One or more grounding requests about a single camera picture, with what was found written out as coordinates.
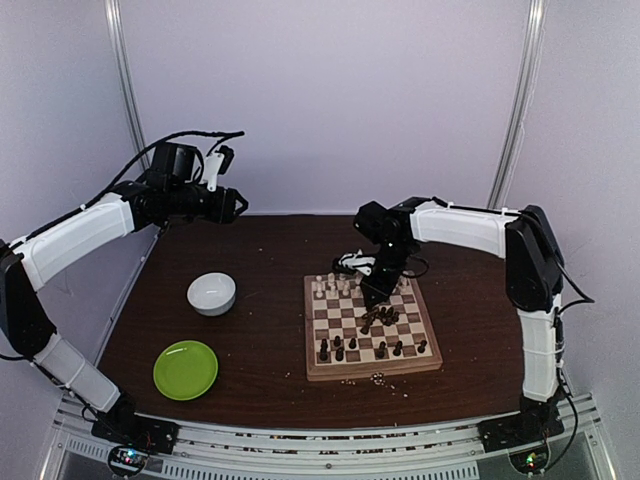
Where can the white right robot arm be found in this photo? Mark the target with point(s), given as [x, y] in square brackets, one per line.
[534, 274]

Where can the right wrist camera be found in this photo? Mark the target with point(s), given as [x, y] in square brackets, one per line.
[351, 263]

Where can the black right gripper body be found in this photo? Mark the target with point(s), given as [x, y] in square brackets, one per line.
[394, 258]

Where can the aluminium front frame rail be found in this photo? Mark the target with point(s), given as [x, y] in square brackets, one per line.
[446, 450]

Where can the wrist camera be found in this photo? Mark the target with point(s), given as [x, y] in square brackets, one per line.
[216, 164]
[351, 263]

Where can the green plate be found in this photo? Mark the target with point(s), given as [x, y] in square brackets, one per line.
[185, 370]

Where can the white ceramic bowl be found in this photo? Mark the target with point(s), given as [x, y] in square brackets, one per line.
[212, 294]

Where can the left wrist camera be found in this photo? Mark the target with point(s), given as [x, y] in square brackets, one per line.
[216, 164]

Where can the aluminium corner frame post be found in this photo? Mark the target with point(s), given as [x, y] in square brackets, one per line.
[118, 45]

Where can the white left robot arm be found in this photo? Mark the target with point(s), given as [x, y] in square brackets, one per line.
[182, 181]

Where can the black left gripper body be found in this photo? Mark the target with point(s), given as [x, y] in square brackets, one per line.
[219, 212]

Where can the right aluminium corner post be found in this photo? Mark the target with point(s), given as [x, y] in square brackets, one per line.
[523, 96]

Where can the dark rook chess piece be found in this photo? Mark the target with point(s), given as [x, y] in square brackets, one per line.
[324, 354]

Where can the wooden chess board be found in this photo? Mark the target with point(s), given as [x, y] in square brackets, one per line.
[334, 305]

